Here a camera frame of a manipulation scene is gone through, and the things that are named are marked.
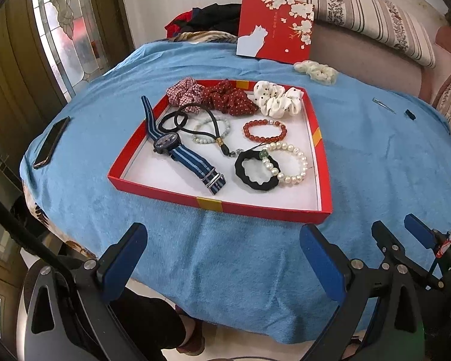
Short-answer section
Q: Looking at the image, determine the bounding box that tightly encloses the person's leg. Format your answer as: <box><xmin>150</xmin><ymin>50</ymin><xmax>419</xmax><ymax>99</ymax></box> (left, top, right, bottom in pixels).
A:
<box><xmin>109</xmin><ymin>297</ymin><xmax>189</xmax><ymax>361</ymax></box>

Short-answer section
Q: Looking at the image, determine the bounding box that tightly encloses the red dotted scrunchie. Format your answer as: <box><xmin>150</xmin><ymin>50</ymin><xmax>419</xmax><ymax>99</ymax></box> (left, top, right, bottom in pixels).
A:
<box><xmin>205</xmin><ymin>79</ymin><xmax>260</xmax><ymax>116</ymax></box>

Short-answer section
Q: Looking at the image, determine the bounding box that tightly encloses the blue striped strap watch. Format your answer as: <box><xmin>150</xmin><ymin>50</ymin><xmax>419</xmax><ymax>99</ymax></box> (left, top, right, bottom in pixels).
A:
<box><xmin>140</xmin><ymin>95</ymin><xmax>226</xmax><ymax>196</ymax></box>

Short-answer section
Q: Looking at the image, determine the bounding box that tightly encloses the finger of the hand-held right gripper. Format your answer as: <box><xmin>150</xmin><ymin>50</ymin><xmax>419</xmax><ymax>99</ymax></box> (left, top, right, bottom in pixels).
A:
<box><xmin>404</xmin><ymin>214</ymin><xmax>451</xmax><ymax>267</ymax></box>
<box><xmin>371</xmin><ymin>220</ymin><xmax>442</xmax><ymax>283</ymax></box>

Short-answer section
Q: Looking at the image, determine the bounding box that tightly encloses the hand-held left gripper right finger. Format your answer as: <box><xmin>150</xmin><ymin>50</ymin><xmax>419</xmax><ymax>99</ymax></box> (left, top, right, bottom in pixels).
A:
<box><xmin>300</xmin><ymin>224</ymin><xmax>433</xmax><ymax>361</ymax></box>

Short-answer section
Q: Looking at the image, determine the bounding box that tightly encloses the red floral box lid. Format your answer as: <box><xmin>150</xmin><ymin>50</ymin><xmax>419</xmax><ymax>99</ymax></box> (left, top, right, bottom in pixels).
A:
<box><xmin>236</xmin><ymin>0</ymin><xmax>315</xmax><ymax>64</ymax></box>

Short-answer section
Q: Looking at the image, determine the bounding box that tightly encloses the pink plaid scrunchie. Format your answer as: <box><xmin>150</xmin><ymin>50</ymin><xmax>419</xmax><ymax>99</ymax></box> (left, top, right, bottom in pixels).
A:
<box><xmin>166</xmin><ymin>76</ymin><xmax>208</xmax><ymax>114</ymax></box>

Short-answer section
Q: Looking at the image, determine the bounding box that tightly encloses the black cable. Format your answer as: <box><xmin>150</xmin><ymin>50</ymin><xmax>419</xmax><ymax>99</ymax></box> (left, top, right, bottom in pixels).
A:
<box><xmin>0</xmin><ymin>184</ymin><xmax>66</xmax><ymax>267</ymax></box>

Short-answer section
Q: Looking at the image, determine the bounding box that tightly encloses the pale green bead bracelet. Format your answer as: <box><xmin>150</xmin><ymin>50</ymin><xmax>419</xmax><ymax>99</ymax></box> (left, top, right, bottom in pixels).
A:
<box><xmin>193</xmin><ymin>116</ymin><xmax>232</xmax><ymax>145</ymax></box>

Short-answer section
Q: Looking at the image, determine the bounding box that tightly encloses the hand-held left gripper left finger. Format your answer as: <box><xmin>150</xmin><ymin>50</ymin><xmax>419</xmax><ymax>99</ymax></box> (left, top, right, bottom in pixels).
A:
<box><xmin>23</xmin><ymin>223</ymin><xmax>149</xmax><ymax>361</ymax></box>

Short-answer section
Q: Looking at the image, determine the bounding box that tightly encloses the red bead bracelet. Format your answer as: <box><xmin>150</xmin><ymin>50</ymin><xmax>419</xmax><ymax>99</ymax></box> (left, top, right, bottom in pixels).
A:
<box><xmin>242</xmin><ymin>119</ymin><xmax>287</xmax><ymax>143</ymax></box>

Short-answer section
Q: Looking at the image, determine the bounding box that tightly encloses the red tray box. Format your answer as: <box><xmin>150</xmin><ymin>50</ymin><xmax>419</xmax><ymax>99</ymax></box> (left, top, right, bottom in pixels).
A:
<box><xmin>107</xmin><ymin>79</ymin><xmax>333</xmax><ymax>224</ymax></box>

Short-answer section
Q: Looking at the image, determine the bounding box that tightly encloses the dark clothes pile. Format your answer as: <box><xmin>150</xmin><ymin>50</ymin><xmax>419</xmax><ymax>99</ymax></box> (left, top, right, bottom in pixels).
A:
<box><xmin>164</xmin><ymin>3</ymin><xmax>243</xmax><ymax>40</ymax></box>

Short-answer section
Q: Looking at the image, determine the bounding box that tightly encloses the black wavy hair tie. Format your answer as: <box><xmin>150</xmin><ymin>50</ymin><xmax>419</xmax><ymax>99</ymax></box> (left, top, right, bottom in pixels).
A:
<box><xmin>235</xmin><ymin>150</ymin><xmax>281</xmax><ymax>192</ymax></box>

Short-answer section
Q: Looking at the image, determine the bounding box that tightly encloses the silver hair clip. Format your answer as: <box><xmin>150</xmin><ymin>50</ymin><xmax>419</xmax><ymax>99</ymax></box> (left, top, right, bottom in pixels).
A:
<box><xmin>372</xmin><ymin>98</ymin><xmax>396</xmax><ymax>113</ymax></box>

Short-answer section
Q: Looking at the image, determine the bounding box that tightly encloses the black smartphone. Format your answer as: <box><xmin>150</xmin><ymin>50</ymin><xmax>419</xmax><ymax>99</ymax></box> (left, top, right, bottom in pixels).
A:
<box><xmin>33</xmin><ymin>116</ymin><xmax>71</xmax><ymax>169</ymax></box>

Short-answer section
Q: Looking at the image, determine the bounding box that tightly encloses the wooden glass door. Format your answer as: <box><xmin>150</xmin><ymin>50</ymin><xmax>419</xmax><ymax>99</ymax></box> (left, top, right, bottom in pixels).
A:
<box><xmin>0</xmin><ymin>0</ymin><xmax>134</xmax><ymax>181</ymax></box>

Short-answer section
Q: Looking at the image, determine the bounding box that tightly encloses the white dotted scrunchie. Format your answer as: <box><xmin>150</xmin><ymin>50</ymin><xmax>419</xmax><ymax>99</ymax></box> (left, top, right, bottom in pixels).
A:
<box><xmin>247</xmin><ymin>80</ymin><xmax>305</xmax><ymax>118</ymax></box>

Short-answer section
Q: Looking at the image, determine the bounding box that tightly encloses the brown sofa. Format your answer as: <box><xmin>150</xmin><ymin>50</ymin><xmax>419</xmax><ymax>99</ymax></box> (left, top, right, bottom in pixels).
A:
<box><xmin>312</xmin><ymin>23</ymin><xmax>451</xmax><ymax>106</ymax></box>

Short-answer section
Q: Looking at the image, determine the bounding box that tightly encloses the brown slipper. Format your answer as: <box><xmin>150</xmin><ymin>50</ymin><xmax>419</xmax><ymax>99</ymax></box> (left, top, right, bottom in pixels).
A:
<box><xmin>175</xmin><ymin>304</ymin><xmax>207</xmax><ymax>358</ymax></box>

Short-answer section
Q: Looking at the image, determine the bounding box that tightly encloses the thin black hair tie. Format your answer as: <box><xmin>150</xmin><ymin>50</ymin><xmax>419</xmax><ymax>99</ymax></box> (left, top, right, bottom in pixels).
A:
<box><xmin>158</xmin><ymin>113</ymin><xmax>189</xmax><ymax>134</ymax></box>

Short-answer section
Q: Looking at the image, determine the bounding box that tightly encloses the red white twisted cable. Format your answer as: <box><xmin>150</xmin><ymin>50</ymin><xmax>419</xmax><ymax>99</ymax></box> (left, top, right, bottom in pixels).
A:
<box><xmin>434</xmin><ymin>223</ymin><xmax>451</xmax><ymax>271</ymax></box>

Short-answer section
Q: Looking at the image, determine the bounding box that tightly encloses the pearl bracelet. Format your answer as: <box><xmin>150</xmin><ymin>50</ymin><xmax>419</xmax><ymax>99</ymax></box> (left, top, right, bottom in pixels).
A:
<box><xmin>261</xmin><ymin>142</ymin><xmax>309</xmax><ymax>188</ymax></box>

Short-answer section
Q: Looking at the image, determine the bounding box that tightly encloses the cream scrunchie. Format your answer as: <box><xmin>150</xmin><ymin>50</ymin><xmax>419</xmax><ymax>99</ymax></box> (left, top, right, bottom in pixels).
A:
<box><xmin>293</xmin><ymin>60</ymin><xmax>338</xmax><ymax>85</ymax></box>

